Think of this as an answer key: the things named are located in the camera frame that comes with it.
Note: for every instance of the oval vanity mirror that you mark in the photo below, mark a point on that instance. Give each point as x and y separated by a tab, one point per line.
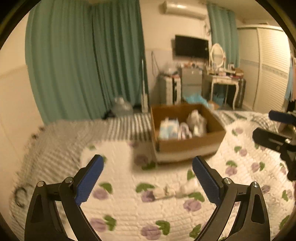
217	56

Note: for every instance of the teal curtain right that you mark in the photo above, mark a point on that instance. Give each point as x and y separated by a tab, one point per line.
224	31

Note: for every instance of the blue plastic bag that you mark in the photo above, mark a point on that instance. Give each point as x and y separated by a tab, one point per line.
196	99

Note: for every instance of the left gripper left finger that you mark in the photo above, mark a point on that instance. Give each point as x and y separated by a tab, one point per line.
74	193

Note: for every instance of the white floral quilt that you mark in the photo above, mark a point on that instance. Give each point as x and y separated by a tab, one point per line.
134	198

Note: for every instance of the small silver refrigerator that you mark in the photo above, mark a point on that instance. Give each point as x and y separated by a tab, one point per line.
191	81

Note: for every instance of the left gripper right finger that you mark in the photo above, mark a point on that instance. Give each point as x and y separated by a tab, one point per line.
219	192

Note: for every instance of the teal curtain left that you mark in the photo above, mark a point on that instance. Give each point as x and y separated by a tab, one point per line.
82	56

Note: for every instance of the blue white tissue pack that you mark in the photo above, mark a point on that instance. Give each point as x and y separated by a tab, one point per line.
169	129

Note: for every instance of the open cardboard box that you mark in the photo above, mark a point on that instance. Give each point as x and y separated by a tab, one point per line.
168	151

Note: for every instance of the grey checked bed blanket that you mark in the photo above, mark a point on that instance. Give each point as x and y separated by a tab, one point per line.
54	152

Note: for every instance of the white knotted fabric bundle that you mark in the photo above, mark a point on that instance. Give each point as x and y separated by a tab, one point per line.
187	188

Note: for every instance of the clear bag on suitcase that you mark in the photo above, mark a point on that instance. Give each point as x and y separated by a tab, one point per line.
171	69

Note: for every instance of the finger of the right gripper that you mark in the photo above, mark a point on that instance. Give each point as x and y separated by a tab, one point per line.
271	140
286	118

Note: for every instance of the white striped suitcase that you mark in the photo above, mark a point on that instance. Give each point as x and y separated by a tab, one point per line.
170	89

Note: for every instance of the teal curtain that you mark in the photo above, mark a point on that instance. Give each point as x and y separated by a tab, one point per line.
224	31
82	56

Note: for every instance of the black wall television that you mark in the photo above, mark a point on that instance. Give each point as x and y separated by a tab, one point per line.
191	47

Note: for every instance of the white louvered wardrobe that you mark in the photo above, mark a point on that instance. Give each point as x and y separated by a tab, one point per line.
264	53

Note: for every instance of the clear plastic bag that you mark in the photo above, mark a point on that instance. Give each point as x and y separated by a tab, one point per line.
121	107

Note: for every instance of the white dressing table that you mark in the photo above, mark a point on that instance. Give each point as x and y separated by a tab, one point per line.
209	81

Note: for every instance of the white wall air conditioner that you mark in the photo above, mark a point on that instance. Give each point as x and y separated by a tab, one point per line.
192	11

